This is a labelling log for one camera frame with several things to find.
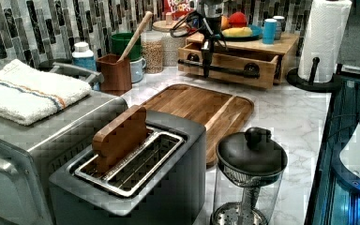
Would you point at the blue bottle white cap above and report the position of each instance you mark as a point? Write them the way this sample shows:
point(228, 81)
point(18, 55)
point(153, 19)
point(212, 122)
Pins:
point(83, 57)

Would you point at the striped white towel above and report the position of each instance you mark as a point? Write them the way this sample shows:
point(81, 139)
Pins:
point(28, 95)

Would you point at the orange fruit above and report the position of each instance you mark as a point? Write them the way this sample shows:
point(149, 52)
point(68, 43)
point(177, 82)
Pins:
point(224, 23)

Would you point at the paper towel roll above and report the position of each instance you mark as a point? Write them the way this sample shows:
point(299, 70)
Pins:
point(325, 29)

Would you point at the wooden drawer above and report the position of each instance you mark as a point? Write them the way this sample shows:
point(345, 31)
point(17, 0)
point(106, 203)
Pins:
point(257, 69)

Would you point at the black toaster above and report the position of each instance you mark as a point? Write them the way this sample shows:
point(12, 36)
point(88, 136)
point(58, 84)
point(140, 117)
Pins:
point(161, 183)

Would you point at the green bowl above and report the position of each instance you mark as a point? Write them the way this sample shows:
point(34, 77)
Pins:
point(121, 40)

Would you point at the silver shaker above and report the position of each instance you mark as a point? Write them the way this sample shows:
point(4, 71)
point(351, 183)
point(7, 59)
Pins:
point(279, 29)

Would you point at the brown wooden utensil holder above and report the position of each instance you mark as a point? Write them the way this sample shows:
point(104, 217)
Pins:
point(116, 73)

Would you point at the red apple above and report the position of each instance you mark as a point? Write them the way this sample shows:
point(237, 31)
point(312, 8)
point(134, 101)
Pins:
point(238, 19)

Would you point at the clear plastic grain container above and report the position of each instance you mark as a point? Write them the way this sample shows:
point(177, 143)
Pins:
point(152, 51)

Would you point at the wooden toast slice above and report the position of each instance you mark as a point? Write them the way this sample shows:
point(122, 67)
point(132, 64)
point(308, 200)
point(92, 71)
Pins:
point(120, 137)

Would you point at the blue plate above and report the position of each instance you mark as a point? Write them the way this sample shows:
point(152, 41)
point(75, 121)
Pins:
point(256, 33)

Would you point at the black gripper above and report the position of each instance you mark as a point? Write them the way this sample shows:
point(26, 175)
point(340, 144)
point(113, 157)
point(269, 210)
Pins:
point(211, 12)

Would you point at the jar with wooden lid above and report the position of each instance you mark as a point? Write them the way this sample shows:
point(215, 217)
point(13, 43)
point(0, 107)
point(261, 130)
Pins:
point(170, 44)

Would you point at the blue shaker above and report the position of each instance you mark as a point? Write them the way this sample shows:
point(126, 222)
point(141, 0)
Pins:
point(269, 31)

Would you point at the cereal box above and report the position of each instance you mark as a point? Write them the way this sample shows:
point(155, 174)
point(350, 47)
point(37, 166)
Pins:
point(177, 8)

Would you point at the stainless steel toaster oven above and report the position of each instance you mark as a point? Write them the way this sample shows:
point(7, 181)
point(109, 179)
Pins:
point(29, 155)

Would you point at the glass french press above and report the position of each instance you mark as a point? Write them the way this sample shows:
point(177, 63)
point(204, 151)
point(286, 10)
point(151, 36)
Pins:
point(249, 172)

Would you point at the wooden cutting board tray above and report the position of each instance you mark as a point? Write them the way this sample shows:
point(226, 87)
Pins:
point(222, 114)

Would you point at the wooden spoon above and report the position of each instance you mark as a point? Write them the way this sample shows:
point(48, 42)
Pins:
point(145, 20)

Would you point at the white mug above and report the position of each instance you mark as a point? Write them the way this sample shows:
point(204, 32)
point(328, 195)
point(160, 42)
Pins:
point(136, 69)

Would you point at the wooden drawer cabinet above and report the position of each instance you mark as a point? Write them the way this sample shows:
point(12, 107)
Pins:
point(285, 47)

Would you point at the black paper towel holder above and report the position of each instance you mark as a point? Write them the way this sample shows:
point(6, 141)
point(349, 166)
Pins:
point(309, 85)

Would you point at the yellow banana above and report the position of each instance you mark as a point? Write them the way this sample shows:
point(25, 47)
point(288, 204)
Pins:
point(237, 32)

